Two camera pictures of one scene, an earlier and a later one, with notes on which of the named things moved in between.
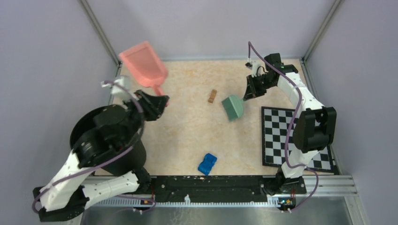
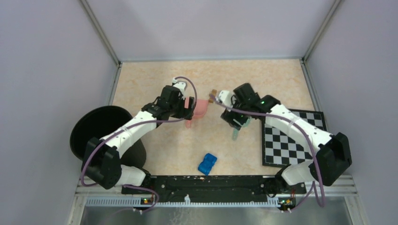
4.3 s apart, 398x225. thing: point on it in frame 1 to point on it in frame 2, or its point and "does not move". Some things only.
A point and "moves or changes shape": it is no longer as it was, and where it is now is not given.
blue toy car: [206, 166] does not move
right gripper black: [251, 91] to [228, 116]
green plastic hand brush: [233, 107] moves or changes shape
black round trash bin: [110, 137] does not move
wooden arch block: [213, 95] does not move
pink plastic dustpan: [146, 65] to [200, 111]
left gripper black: [154, 104] to [185, 113]
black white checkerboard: [276, 123] does not move
